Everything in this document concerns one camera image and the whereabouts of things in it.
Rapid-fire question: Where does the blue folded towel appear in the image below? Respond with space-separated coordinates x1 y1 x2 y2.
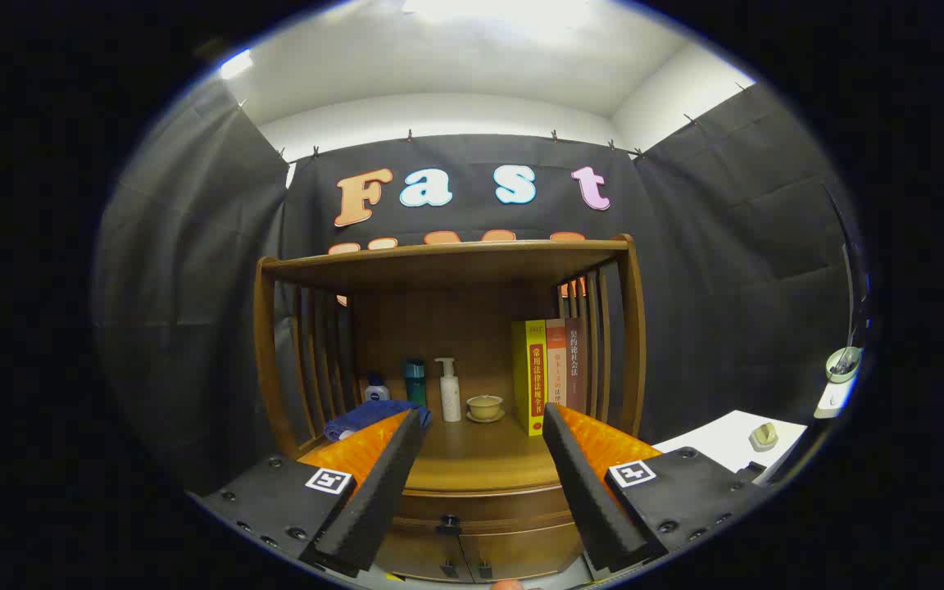
324 399 432 443

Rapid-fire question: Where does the dark red book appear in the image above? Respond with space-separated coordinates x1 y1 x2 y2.
565 317 589 413

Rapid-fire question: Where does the yellow book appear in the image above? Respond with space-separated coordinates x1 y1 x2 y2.
511 320 549 437

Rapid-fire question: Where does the white box unit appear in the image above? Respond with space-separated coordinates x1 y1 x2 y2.
654 410 809 474

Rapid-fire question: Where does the white pump bottle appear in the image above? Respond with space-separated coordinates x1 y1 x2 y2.
435 357 463 423

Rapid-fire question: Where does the teal bottle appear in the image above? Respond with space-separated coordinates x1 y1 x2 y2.
404 358 428 408

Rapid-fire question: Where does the wooden drawer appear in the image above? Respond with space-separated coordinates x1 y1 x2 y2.
394 485 575 538

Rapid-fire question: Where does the beige lidded teacup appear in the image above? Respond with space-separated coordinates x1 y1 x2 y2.
466 394 506 424

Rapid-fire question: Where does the orange white book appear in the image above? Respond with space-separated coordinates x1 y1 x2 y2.
546 319 569 406

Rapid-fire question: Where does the pale green cup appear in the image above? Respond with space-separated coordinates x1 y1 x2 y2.
826 346 862 384

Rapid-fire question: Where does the wooden countertop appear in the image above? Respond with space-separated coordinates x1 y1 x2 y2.
298 393 637 495

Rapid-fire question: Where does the wooden cabinet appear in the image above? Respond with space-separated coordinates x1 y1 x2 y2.
252 234 649 584

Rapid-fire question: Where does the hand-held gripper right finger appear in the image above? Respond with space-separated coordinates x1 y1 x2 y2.
542 402 772 574

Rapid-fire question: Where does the ceiling light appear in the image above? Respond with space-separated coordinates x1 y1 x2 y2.
218 49 256 80

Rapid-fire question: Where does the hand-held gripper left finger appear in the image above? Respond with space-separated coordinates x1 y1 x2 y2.
189 408 432 579

